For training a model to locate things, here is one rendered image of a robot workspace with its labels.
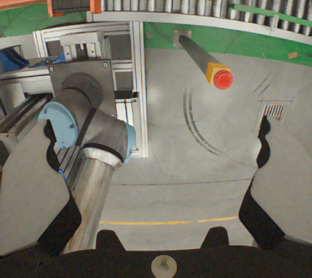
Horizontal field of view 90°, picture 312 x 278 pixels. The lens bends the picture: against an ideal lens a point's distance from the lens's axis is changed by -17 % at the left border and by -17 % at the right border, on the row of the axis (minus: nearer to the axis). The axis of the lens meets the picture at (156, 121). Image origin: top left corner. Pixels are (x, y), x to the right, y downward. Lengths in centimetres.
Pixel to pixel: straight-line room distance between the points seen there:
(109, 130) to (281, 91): 195
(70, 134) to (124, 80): 109
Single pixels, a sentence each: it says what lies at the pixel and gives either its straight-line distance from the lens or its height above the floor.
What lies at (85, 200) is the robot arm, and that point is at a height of 140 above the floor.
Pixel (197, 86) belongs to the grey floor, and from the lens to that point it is 180.
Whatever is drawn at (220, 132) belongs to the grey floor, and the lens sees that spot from 214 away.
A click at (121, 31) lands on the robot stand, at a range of 143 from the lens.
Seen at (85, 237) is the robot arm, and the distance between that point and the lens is 43.
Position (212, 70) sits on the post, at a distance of 68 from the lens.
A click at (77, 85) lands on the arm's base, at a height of 111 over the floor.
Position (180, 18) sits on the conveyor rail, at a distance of 104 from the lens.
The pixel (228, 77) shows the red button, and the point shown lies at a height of 104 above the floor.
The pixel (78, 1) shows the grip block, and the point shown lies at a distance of 35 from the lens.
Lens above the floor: 162
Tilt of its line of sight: 57 degrees down
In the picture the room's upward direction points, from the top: 179 degrees clockwise
